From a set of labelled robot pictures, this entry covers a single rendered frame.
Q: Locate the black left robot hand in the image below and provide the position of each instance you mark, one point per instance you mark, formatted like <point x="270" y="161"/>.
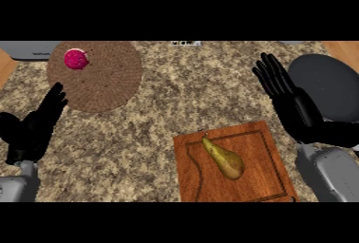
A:
<point x="32" y="129"/>

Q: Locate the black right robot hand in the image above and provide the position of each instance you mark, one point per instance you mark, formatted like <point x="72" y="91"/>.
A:
<point x="298" y="110"/>

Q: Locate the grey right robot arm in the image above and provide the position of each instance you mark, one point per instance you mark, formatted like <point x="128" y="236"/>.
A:
<point x="329" y="172"/>

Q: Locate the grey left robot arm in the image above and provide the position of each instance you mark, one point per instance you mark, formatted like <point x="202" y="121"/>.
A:
<point x="17" y="182"/>

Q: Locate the brown wooden cutting board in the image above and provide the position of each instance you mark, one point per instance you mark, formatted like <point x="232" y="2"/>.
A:
<point x="233" y="164"/>

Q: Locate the yellow-green pear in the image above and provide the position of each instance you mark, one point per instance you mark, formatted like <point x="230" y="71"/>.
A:
<point x="224" y="159"/>

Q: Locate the round brown woven placemat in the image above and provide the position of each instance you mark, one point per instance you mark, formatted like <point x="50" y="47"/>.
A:
<point x="96" y="76"/>

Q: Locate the grey appliance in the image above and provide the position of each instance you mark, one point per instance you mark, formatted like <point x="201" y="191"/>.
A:
<point x="29" y="50"/>

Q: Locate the small grey object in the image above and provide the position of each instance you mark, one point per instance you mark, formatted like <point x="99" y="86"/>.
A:
<point x="184" y="43"/>

